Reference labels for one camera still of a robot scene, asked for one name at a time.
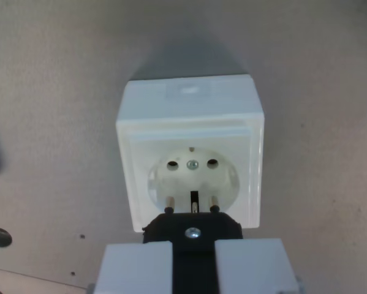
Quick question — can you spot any white printed gripper finger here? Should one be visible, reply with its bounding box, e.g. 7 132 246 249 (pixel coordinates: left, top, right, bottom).
94 241 174 294
215 238 300 294

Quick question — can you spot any black two-pin power plug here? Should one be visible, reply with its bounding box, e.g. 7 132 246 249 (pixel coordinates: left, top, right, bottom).
142 195 244 294

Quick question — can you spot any white wall socket box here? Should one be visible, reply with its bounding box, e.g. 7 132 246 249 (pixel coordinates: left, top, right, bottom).
115 73 266 234

